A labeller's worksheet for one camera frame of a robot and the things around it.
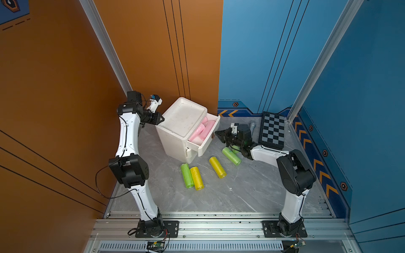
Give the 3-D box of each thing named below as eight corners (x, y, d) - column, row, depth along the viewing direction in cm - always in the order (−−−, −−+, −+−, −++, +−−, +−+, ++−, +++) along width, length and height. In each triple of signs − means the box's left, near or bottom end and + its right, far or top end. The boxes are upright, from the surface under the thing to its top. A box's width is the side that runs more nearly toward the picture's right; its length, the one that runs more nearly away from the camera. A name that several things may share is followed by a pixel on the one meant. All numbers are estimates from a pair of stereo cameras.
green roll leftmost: (186, 189, 87) (185, 187, 85) (180, 167, 96) (180, 164, 94) (194, 186, 88) (194, 184, 86) (188, 164, 97) (188, 162, 95)
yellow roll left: (196, 191, 87) (195, 189, 84) (190, 170, 95) (189, 167, 93) (204, 188, 88) (204, 186, 86) (197, 167, 96) (197, 165, 94)
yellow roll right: (220, 179, 91) (220, 177, 88) (208, 160, 99) (208, 158, 96) (226, 176, 92) (226, 174, 90) (214, 158, 100) (214, 155, 97)
